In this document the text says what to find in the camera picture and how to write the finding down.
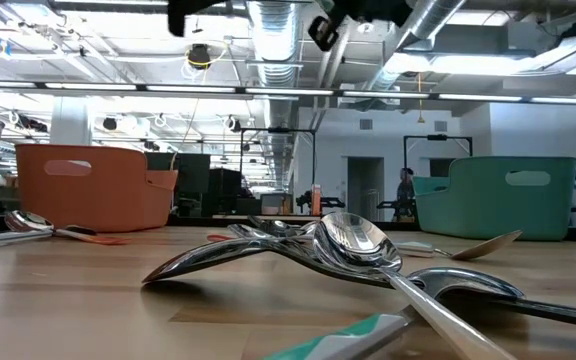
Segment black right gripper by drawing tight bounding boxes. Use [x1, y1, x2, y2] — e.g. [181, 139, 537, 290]
[307, 0, 414, 52]

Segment spoons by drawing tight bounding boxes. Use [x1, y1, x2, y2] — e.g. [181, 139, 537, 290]
[246, 214, 295, 238]

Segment orange-handled silver spoon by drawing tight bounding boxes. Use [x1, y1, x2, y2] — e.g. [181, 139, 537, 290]
[206, 223, 269, 243]
[312, 212, 519, 360]
[4, 209, 131, 246]

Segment black metal spoon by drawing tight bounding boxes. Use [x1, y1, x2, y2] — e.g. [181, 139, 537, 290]
[62, 224, 98, 237]

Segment black dome ceiling fixture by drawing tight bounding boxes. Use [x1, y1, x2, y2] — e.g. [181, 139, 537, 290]
[187, 43, 212, 70]

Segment long LED light bar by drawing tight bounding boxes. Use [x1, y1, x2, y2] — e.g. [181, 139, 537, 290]
[0, 79, 576, 106]

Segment white pillar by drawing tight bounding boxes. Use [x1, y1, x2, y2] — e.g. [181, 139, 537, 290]
[50, 97, 93, 148]

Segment black cabinet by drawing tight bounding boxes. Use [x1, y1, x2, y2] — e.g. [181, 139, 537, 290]
[209, 167, 243, 216]
[175, 152, 213, 217]

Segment grey door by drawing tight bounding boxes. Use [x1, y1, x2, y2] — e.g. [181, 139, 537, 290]
[346, 156, 386, 222]

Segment orange background object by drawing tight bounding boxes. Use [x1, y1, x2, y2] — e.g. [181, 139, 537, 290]
[310, 183, 323, 217]

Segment person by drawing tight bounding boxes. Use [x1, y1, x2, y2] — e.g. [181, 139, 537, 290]
[395, 167, 418, 222]

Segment orange plastic bin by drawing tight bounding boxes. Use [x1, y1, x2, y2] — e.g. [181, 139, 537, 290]
[15, 143, 179, 233]

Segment pile of silver cutlery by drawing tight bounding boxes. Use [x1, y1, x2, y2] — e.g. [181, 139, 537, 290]
[141, 237, 576, 332]

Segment teal plastic bin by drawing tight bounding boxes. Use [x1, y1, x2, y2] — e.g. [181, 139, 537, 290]
[412, 156, 576, 242]

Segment silver ceiling duct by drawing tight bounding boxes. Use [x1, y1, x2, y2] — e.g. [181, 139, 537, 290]
[367, 0, 469, 91]
[245, 0, 304, 194]

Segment black metal frame stand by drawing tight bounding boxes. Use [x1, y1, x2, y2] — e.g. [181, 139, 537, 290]
[402, 133, 474, 221]
[239, 127, 318, 216]

